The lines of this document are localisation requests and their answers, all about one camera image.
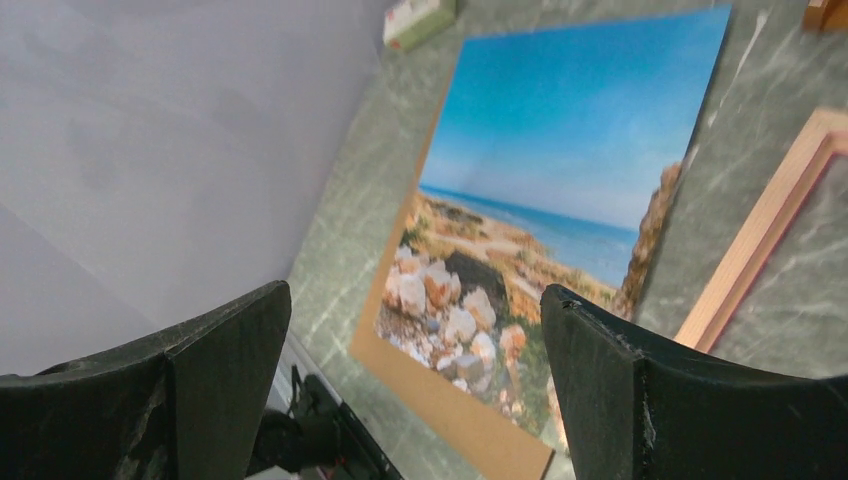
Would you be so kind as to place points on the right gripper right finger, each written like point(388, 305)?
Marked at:
point(637, 405)

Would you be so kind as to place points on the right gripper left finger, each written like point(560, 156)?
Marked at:
point(182, 403)

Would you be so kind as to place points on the brown frame backing board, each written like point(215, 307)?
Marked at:
point(450, 411)

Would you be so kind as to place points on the landscape beach photo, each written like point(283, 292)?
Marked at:
point(554, 160)

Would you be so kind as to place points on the pink wooden picture frame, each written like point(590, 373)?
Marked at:
point(823, 137)

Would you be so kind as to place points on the orange wooden rack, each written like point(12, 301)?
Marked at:
point(825, 15)

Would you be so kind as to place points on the small white green box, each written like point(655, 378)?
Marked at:
point(408, 23)

